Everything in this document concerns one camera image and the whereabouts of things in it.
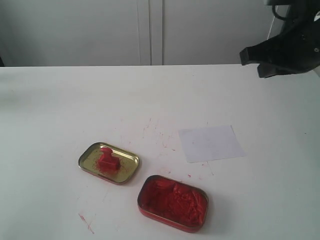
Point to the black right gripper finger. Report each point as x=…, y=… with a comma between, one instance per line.
x=258, y=54
x=268, y=70

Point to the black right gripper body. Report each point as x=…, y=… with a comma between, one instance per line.
x=297, y=48

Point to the white cabinet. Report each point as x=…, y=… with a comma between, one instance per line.
x=131, y=32

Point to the red ink pad tin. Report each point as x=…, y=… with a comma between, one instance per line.
x=173, y=203

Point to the gold tin lid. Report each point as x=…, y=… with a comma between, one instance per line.
x=129, y=163

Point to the red plastic stamp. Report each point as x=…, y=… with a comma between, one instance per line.
x=107, y=163

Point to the white paper sheet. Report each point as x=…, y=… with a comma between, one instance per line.
x=210, y=143

